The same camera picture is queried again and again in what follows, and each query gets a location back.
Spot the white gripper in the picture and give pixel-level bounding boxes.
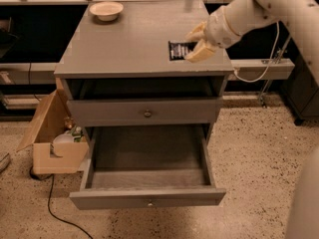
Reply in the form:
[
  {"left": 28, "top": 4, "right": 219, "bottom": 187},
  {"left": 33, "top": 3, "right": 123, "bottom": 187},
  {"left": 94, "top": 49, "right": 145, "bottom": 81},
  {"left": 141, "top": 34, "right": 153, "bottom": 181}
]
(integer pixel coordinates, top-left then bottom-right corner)
[{"left": 185, "top": 6, "right": 241, "bottom": 63}]

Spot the closed grey upper drawer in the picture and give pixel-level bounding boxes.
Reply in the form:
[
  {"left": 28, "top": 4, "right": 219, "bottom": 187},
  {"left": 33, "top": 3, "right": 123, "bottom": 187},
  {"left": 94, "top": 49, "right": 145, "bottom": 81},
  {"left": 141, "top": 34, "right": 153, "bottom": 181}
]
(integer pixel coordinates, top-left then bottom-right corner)
[{"left": 67, "top": 98, "right": 222, "bottom": 127}]

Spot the dark grey side cabinet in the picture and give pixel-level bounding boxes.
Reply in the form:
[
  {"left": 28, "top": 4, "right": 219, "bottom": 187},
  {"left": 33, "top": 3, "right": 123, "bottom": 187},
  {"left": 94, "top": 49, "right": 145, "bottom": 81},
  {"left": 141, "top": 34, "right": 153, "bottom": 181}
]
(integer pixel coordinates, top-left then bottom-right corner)
[{"left": 282, "top": 55, "right": 319, "bottom": 125}]

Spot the grey wooden drawer cabinet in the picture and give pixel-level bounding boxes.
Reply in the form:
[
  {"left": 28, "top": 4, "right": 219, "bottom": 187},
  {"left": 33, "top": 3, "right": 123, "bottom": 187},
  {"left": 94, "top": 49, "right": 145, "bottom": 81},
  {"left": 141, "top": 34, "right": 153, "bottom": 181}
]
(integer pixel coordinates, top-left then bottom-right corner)
[{"left": 55, "top": 1, "right": 232, "bottom": 136}]

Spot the open cardboard box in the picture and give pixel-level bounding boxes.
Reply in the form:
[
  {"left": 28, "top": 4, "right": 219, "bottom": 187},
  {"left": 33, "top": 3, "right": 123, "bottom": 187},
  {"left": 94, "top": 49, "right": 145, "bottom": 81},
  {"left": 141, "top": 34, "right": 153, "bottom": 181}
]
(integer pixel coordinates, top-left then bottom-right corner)
[{"left": 17, "top": 78, "right": 89, "bottom": 175}]

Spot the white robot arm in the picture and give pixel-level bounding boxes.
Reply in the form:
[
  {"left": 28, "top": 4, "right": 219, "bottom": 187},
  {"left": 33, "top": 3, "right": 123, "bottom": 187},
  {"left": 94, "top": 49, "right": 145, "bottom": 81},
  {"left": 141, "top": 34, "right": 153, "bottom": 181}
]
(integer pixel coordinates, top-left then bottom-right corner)
[{"left": 185, "top": 0, "right": 319, "bottom": 239}]

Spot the metal tripod pole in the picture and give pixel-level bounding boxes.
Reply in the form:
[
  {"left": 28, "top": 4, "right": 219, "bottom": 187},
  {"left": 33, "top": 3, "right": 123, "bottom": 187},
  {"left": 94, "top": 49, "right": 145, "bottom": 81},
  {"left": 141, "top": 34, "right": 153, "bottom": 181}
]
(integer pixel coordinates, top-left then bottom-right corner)
[{"left": 258, "top": 36, "right": 294, "bottom": 108}]

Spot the white paper bowl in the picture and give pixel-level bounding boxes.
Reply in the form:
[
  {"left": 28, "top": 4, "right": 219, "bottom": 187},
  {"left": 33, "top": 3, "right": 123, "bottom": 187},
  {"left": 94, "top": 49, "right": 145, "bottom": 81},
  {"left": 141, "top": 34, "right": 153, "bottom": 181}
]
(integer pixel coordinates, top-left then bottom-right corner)
[{"left": 90, "top": 1, "right": 124, "bottom": 22}]

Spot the green packet in box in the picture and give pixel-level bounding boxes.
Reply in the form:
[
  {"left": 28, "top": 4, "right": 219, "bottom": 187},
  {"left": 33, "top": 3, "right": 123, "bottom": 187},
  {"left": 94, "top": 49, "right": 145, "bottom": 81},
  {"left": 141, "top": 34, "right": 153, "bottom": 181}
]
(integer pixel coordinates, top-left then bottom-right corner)
[{"left": 70, "top": 125, "right": 83, "bottom": 142}]

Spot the white hanging cable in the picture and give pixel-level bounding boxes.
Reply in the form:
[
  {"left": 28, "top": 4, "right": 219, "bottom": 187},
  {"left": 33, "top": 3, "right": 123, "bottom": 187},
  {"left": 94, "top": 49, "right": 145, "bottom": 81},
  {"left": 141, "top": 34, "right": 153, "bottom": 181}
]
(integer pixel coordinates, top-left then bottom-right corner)
[{"left": 232, "top": 21, "right": 281, "bottom": 84}]

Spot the black floor cable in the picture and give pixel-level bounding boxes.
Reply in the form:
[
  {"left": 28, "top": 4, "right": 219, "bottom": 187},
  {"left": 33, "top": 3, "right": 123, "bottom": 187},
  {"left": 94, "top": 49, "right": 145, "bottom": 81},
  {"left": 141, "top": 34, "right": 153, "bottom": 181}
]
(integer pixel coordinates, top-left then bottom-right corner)
[{"left": 29, "top": 165, "right": 95, "bottom": 239}]

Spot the open grey middle drawer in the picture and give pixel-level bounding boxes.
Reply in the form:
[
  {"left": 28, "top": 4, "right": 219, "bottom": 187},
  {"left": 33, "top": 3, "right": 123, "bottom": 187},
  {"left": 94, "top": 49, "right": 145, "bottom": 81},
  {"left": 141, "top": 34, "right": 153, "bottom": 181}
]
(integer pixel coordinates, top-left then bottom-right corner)
[{"left": 70, "top": 124, "right": 226, "bottom": 209}]

